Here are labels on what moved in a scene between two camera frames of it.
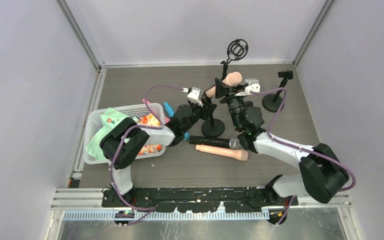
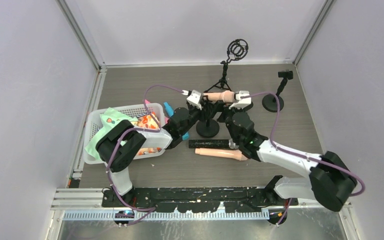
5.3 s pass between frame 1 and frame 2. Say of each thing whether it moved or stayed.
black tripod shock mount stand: stayed
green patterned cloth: stayed
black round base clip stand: moved
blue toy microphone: stayed
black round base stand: stayed
